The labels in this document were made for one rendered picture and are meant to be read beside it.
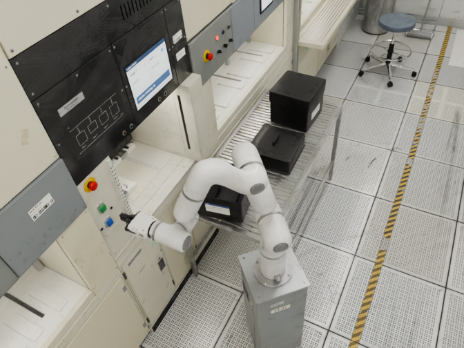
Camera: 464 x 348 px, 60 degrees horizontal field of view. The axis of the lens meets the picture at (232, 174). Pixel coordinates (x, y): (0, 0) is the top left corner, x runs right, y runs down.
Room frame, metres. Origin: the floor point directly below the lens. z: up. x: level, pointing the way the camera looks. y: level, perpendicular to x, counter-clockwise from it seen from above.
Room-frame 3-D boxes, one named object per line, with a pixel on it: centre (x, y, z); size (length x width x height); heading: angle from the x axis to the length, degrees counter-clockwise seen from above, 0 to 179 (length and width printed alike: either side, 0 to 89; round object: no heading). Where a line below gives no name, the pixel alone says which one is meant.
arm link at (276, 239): (0.99, -0.15, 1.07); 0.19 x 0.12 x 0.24; 8
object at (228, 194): (1.50, 0.05, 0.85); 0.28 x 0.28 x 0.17; 68
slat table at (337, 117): (1.88, -0.25, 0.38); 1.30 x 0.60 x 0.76; 148
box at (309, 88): (2.21, -0.49, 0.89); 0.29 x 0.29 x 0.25; 54
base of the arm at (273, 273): (1.02, -0.15, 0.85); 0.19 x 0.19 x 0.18
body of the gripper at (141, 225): (1.04, 0.38, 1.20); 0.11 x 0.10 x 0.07; 58
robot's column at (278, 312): (1.02, -0.15, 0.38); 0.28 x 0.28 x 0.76; 13
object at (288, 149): (1.85, -0.29, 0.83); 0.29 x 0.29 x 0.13; 59
